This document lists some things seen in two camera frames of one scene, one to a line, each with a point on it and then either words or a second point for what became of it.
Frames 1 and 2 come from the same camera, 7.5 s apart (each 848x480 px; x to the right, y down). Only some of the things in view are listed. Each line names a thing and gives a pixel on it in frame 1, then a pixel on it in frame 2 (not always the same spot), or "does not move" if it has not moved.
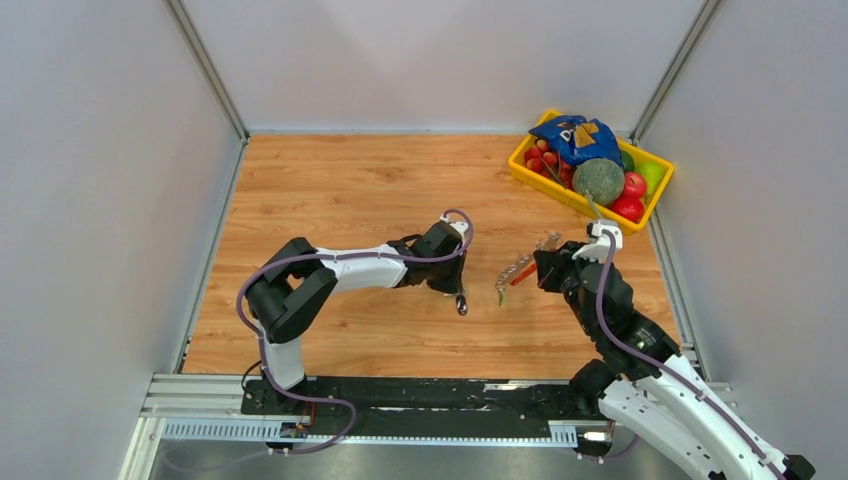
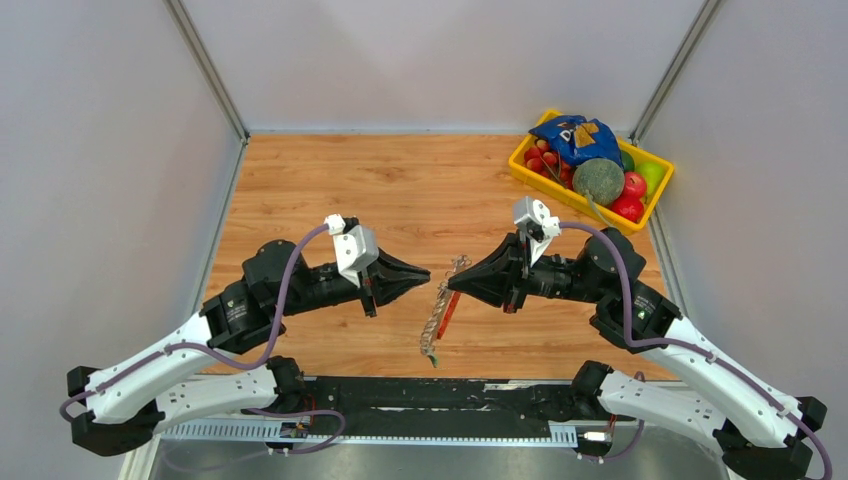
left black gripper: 453,285 -> 389,277
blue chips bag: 574,139 does not move
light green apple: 653,173 does not move
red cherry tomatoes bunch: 540,158 does not move
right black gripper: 551,263 -> 497,279
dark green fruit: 627,161 does not move
